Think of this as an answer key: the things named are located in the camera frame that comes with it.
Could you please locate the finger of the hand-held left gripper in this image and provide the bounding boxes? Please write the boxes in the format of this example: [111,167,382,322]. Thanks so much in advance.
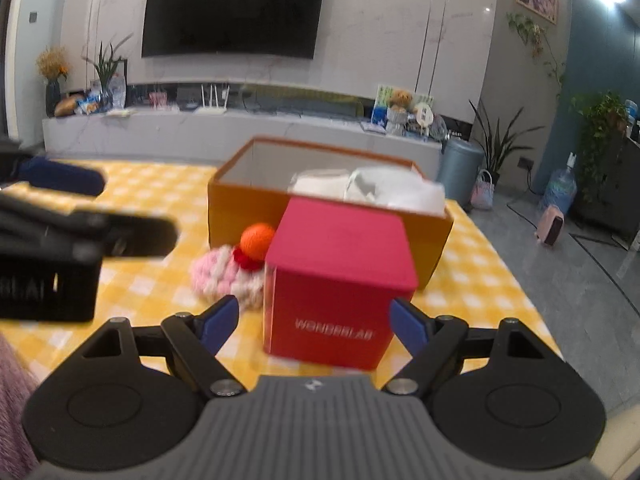
[0,137,107,197]
[0,194,179,262]

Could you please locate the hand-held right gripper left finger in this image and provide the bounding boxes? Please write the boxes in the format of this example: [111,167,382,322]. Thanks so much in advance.
[82,295,247,399]

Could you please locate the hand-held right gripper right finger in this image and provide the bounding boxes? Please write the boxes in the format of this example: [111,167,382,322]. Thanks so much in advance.
[382,297,547,395]

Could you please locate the pink knitted cloth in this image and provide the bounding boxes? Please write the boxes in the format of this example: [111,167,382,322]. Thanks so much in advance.
[189,245,266,311]

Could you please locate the red knitted flower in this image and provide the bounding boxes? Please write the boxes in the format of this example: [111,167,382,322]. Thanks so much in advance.
[231,246,266,272]

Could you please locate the orange knitted ball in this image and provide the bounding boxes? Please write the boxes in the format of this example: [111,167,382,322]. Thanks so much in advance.
[240,223,277,262]

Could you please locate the orange cardboard box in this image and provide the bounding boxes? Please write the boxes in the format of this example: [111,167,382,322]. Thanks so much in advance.
[207,136,455,291]

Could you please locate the white cloth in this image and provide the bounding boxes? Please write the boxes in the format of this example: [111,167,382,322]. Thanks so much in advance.
[345,166,447,212]

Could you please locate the white round pad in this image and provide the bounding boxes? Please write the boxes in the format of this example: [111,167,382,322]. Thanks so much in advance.
[289,172,353,201]

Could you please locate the yellow checkered tablecloth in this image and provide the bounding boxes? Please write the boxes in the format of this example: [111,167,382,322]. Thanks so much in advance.
[0,159,566,391]

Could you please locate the red cube box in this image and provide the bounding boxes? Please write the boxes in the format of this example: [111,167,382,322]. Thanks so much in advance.
[263,196,420,372]

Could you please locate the dark vase with yellow flowers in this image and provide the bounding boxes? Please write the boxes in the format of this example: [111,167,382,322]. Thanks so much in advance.
[36,46,71,117]

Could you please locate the clear plastic bags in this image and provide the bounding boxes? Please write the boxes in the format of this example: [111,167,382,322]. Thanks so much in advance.
[75,77,126,115]

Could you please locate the green leafy potted plant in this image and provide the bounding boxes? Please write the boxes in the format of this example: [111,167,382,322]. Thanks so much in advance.
[82,34,133,111]

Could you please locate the purple fluffy blanket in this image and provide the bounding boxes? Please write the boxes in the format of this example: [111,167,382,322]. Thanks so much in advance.
[0,332,41,480]

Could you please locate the white marble media console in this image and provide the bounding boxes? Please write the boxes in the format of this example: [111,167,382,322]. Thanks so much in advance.
[42,80,443,166]

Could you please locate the pastel woven bag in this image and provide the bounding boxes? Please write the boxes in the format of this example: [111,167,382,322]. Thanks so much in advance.
[470,170,496,211]

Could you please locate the white router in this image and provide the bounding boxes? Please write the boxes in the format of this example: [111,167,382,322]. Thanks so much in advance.
[194,83,231,115]

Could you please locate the grey trash can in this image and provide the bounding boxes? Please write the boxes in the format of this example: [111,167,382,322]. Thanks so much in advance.
[437,138,486,206]

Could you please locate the pink space heater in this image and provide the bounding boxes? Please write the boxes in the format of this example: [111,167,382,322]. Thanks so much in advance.
[535,205,566,247]

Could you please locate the snake plant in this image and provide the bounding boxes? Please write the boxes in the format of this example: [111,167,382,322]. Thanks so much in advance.
[467,97,546,187]

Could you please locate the blue water jug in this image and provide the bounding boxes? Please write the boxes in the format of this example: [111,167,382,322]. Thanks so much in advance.
[540,152,578,213]

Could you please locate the white round hand fan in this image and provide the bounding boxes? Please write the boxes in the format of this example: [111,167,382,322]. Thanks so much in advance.
[414,102,434,134]

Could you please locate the brown teddy bear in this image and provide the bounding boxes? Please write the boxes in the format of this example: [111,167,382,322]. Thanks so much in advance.
[387,89,415,113]

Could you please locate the dark cabinet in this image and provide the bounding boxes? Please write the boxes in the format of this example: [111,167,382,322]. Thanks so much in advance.
[575,130,640,252]

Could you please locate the bushy green plant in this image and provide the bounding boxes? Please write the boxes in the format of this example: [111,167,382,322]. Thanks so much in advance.
[570,91,631,206]

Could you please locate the hanging vine plant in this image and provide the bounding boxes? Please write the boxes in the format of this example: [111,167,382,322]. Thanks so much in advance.
[506,12,568,106]

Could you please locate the black floor cable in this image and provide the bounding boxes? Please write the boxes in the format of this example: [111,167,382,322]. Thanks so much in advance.
[506,185,543,226]

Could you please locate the black wall television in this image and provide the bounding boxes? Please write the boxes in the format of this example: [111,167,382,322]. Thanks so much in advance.
[141,0,329,59]

